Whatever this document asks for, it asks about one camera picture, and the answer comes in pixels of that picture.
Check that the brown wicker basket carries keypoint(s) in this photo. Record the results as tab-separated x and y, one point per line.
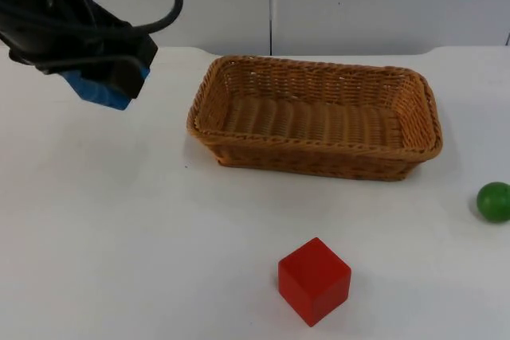
315	121

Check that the green ball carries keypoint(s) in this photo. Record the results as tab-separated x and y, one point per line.
495	202

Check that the red cube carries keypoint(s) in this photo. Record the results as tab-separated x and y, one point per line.
315	280

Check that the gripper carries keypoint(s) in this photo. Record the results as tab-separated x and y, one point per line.
119	43

